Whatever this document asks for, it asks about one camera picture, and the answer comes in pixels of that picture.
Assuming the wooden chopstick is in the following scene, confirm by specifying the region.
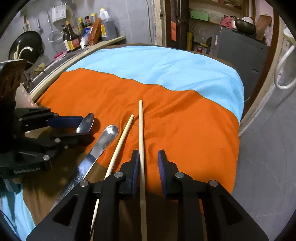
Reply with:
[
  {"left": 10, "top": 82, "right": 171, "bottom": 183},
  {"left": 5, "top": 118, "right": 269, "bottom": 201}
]
[
  {"left": 89, "top": 114, "right": 135, "bottom": 236},
  {"left": 138, "top": 100, "right": 148, "bottom": 241}
]

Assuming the white plastic utensil holder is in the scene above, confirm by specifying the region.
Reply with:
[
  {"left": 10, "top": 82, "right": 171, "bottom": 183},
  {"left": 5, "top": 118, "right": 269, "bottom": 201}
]
[{"left": 15, "top": 83, "right": 38, "bottom": 108}]

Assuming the striped blue orange brown cloth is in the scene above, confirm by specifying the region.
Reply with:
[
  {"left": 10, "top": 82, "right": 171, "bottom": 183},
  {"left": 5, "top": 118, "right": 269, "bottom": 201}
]
[{"left": 0, "top": 43, "right": 245, "bottom": 241}]

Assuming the dark sauce bottle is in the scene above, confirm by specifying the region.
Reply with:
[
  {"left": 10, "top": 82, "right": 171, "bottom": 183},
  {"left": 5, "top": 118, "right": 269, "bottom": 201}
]
[{"left": 65, "top": 21, "right": 80, "bottom": 51}]

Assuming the large oil jug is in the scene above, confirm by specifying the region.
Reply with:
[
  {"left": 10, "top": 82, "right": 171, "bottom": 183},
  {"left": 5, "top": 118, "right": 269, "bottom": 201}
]
[{"left": 100, "top": 8, "right": 117, "bottom": 41}]

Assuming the dark grey cabinet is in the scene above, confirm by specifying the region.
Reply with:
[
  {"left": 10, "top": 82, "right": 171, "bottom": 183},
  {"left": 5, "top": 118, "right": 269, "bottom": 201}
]
[{"left": 209, "top": 26, "right": 269, "bottom": 100}]

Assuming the green box on shelf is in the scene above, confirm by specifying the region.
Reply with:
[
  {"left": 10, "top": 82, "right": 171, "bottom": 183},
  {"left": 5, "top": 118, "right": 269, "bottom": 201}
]
[{"left": 190, "top": 11, "right": 209, "bottom": 22}]

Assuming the black bowl on cabinet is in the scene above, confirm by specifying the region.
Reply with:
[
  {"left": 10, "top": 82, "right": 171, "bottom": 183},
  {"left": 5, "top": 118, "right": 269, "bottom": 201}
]
[{"left": 234, "top": 18, "right": 256, "bottom": 36}]

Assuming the black wok on wall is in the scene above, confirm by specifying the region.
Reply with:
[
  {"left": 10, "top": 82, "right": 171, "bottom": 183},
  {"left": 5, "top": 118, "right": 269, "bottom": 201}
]
[{"left": 9, "top": 31, "right": 44, "bottom": 70}]

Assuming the white hose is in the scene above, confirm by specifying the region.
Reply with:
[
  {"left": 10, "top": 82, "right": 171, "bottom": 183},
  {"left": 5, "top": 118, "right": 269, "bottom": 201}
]
[{"left": 273, "top": 45, "right": 296, "bottom": 90}]

